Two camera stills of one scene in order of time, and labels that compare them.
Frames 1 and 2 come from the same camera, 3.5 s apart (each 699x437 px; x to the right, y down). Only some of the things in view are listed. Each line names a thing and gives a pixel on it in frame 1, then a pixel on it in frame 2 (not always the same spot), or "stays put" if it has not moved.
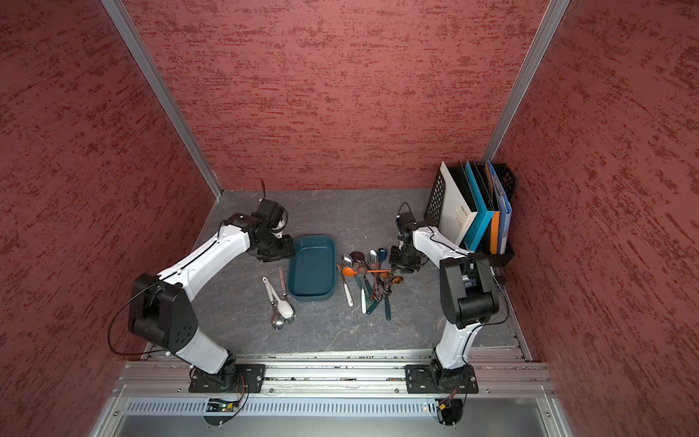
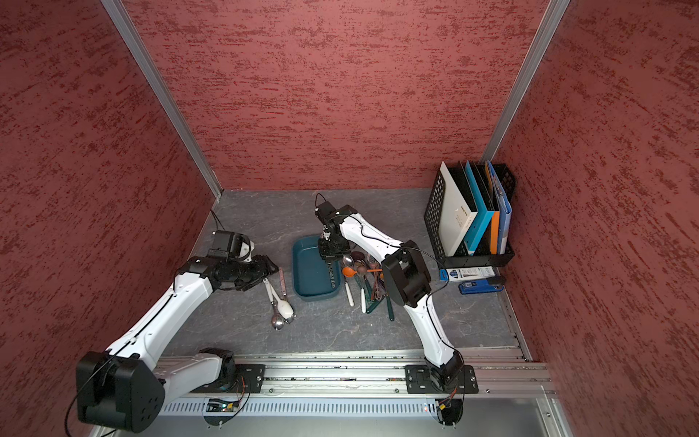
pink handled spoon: (293, 318) stays put
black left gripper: (286, 252) to (262, 269)
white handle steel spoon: (348, 262) stays put
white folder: (456, 211) stays put
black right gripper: (397, 264) to (330, 256)
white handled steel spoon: (278, 322) stays put
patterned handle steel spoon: (374, 261) to (329, 266)
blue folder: (505, 209) stays put
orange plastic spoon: (349, 271) stays put
